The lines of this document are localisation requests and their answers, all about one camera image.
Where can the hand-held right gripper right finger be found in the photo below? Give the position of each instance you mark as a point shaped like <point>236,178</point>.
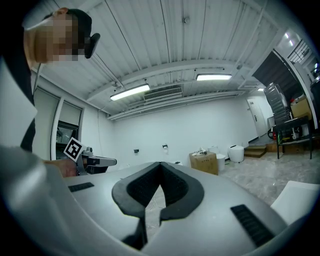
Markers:
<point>212,225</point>

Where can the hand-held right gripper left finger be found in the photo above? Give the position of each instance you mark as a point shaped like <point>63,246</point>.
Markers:
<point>100,195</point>

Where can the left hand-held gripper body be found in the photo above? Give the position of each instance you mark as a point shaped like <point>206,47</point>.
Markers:
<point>73,148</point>

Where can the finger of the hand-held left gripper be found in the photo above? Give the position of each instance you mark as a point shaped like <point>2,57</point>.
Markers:
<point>105,161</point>

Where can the white bathtub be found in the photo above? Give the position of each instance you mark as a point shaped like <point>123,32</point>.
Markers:
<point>297,200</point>

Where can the person's left forearm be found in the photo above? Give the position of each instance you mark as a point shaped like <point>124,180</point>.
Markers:
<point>62,168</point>

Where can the black framed window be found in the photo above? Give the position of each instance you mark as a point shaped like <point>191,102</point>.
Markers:
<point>67,140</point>

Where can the tall brown cardboard box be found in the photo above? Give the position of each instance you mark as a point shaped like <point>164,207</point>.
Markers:
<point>203,163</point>

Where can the slim white toilet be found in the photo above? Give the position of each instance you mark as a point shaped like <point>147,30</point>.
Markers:
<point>221,162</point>

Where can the long ceiling light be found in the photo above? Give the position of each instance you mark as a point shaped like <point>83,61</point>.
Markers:
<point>213,77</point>
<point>130,92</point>

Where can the brown wooden step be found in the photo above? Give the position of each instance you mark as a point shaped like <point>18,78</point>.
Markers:
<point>255,151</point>

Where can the ceiling air vent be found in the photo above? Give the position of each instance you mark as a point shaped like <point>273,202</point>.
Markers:
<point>162,94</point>

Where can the person's head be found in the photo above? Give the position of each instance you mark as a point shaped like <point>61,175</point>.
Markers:
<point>50,37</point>

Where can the white door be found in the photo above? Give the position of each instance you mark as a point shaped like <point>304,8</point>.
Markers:
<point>255,120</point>

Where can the black metal rack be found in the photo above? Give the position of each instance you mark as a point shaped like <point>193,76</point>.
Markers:
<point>292,132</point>

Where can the dark metal panel stack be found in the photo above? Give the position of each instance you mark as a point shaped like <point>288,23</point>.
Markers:
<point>276,103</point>

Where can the cardboard box on rack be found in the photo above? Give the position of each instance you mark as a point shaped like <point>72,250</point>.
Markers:
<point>301,110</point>

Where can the black head camera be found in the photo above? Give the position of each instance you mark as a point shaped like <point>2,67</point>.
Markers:
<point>92,46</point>

